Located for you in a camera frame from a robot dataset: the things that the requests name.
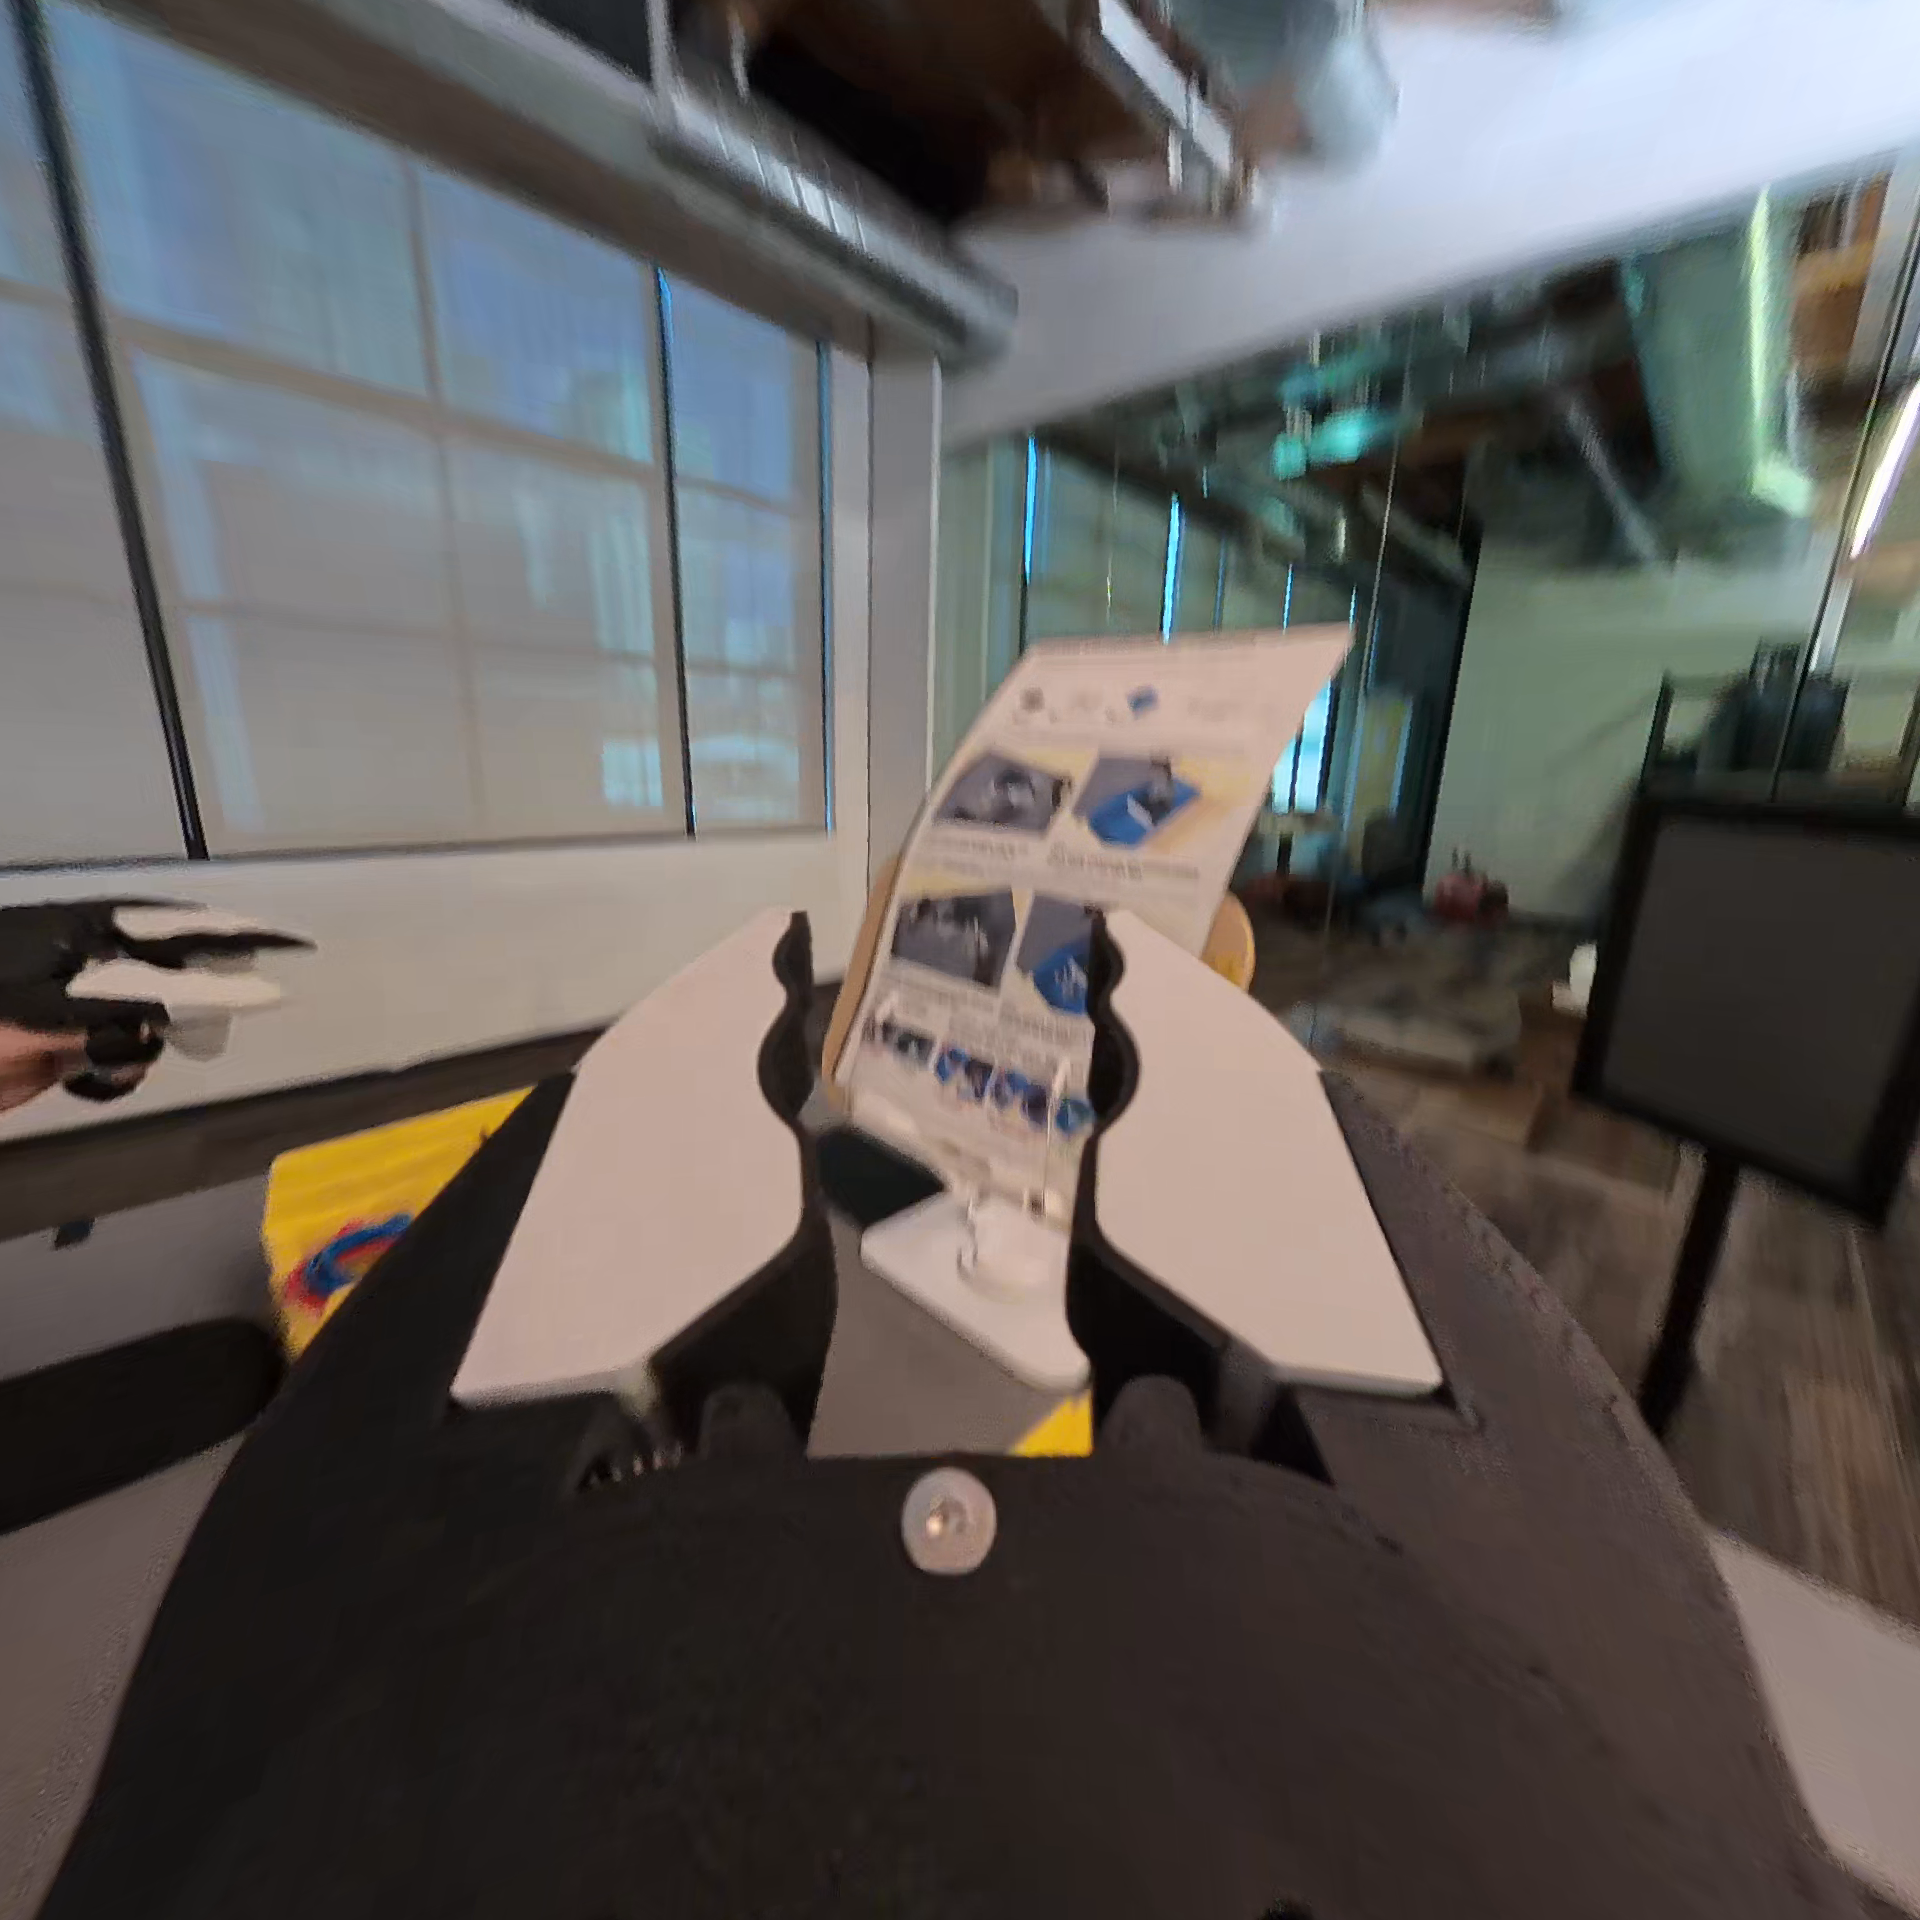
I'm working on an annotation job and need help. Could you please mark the printed instruction sheet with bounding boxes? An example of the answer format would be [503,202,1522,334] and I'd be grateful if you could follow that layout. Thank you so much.
[842,623,1359,1142]

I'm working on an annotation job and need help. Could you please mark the blue ethernet cable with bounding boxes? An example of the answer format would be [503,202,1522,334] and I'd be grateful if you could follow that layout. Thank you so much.
[286,1199,424,1307]

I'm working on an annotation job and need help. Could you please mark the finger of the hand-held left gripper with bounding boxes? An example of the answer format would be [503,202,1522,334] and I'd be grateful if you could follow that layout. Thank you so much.
[67,960,291,1013]
[115,900,321,962]

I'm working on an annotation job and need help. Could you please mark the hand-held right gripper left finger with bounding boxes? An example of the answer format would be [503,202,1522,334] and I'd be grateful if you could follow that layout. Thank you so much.
[446,909,837,1412]

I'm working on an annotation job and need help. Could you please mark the person's left hand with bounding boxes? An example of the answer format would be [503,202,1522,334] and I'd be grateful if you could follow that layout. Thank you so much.
[0,1022,91,1117]

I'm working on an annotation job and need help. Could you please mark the flattened cardboard sheets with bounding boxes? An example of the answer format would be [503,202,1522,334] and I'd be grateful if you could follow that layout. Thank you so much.
[1277,916,1578,1080]

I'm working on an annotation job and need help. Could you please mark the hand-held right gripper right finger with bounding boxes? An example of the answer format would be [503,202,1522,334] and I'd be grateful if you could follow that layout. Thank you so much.
[1065,909,1455,1402]

